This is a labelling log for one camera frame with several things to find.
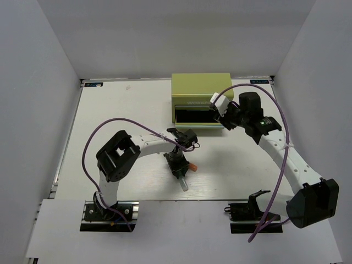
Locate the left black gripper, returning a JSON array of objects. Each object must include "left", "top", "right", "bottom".
[{"left": 163, "top": 152, "right": 189, "bottom": 178}]

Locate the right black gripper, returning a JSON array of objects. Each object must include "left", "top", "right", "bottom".
[{"left": 214, "top": 101, "right": 249, "bottom": 130}]

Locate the green highlighter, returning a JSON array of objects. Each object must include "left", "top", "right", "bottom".
[{"left": 179, "top": 177, "right": 189, "bottom": 192}]

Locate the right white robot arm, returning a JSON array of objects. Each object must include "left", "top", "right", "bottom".
[{"left": 210, "top": 92, "right": 339, "bottom": 228}]

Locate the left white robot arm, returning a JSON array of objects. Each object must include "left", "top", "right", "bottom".
[{"left": 93, "top": 128, "right": 198, "bottom": 220}]

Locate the orange highlighter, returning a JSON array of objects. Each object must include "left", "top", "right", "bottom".
[{"left": 189, "top": 163, "right": 198, "bottom": 172}]

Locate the right blue corner label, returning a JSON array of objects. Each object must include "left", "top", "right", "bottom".
[{"left": 250, "top": 79, "right": 270, "bottom": 85}]

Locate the blue corner label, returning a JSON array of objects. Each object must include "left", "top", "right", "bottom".
[
  {"left": 250, "top": 79, "right": 270, "bottom": 85},
  {"left": 84, "top": 82, "right": 103, "bottom": 87}
]

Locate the green metal drawer chest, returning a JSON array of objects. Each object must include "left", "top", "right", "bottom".
[{"left": 171, "top": 73, "right": 232, "bottom": 129}]

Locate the left blue corner label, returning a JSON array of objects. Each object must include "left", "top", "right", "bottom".
[{"left": 84, "top": 82, "right": 103, "bottom": 87}]

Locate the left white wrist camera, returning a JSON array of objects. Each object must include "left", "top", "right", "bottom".
[{"left": 179, "top": 140, "right": 200, "bottom": 152}]

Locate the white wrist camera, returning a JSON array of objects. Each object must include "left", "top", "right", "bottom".
[
  {"left": 210, "top": 92, "right": 230, "bottom": 117},
  {"left": 179, "top": 140, "right": 200, "bottom": 152}
]

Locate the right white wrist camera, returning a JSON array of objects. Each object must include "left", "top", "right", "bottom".
[{"left": 210, "top": 92, "right": 230, "bottom": 117}]

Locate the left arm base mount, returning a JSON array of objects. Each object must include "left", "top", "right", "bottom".
[{"left": 80, "top": 201, "right": 139, "bottom": 233}]

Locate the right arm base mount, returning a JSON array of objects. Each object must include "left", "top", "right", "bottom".
[{"left": 224, "top": 190, "right": 283, "bottom": 234}]

